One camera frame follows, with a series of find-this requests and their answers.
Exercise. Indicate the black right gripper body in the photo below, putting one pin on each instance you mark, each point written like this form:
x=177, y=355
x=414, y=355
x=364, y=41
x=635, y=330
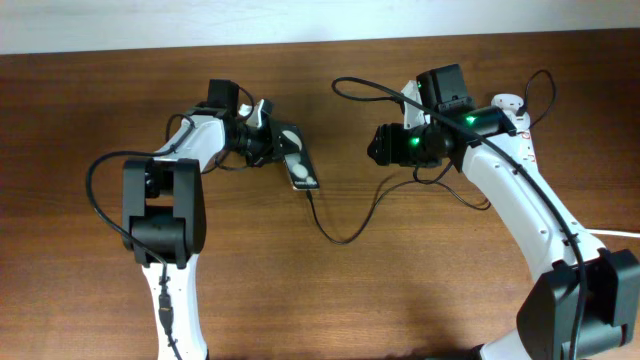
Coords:
x=408, y=146

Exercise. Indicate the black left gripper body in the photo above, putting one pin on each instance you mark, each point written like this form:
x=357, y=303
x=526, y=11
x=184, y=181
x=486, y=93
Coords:
x=256, y=143

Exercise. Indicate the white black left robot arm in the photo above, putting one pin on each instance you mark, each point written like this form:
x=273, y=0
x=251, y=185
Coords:
x=164, y=215

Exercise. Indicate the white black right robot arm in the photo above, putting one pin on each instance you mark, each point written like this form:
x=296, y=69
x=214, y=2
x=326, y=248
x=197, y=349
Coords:
x=585, y=298

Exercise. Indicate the white power strip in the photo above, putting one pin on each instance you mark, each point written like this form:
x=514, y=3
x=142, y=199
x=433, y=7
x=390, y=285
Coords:
x=521, y=144

